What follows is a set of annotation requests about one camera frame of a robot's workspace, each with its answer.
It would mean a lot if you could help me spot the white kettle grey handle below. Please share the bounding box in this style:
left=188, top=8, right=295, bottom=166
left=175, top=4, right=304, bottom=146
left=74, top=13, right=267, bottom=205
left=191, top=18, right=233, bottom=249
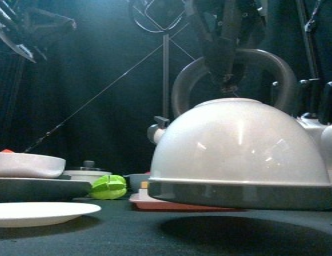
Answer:
left=146, top=47, right=332, bottom=211

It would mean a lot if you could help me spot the white knife block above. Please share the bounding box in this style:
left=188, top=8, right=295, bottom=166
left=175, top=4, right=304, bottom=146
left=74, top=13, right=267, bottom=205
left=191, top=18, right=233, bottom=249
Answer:
left=297, top=112, right=332, bottom=174

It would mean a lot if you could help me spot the white rounded container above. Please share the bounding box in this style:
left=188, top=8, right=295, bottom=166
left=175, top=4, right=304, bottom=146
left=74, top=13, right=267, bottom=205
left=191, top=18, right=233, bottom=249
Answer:
left=320, top=124, right=332, bottom=172

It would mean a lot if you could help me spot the white shallow bowl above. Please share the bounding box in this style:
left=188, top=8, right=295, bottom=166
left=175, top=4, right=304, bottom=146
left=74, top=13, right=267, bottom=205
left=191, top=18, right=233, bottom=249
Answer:
left=0, top=151, right=68, bottom=179

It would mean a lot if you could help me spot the small grey cup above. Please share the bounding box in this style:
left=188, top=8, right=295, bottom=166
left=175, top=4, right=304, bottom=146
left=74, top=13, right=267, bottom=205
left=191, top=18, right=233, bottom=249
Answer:
left=126, top=172, right=153, bottom=193

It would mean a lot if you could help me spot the white pot with grey knob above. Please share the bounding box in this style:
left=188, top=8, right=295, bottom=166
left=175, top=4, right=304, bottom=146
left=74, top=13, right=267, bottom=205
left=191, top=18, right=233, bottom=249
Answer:
left=62, top=159, right=113, bottom=185

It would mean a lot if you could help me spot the dark grey tray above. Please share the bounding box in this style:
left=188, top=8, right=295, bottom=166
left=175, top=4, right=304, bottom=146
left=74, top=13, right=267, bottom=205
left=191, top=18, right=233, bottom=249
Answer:
left=0, top=176, right=94, bottom=203

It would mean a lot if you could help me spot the green toy vegetable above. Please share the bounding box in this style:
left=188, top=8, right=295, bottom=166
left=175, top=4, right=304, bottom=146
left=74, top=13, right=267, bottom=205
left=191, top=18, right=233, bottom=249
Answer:
left=89, top=174, right=129, bottom=201

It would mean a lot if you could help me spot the white flat plate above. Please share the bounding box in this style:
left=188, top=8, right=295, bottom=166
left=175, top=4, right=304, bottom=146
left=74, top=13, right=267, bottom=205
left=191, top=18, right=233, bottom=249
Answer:
left=0, top=201, right=104, bottom=229

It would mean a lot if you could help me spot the thin diagonal brace wire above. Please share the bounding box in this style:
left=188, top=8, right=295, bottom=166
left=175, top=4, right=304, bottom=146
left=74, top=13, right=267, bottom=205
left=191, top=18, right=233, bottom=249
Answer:
left=24, top=22, right=193, bottom=154
left=169, top=39, right=199, bottom=62

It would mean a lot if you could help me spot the black knife handle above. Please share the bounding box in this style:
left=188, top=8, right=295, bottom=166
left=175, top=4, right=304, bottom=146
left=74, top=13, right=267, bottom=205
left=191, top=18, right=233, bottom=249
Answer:
left=269, top=81, right=283, bottom=108
left=299, top=78, right=323, bottom=118
left=320, top=81, right=332, bottom=125

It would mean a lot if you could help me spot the grey vertical frame post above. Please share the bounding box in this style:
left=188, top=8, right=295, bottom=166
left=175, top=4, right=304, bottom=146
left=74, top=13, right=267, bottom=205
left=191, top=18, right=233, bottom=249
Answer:
left=163, top=32, right=171, bottom=120

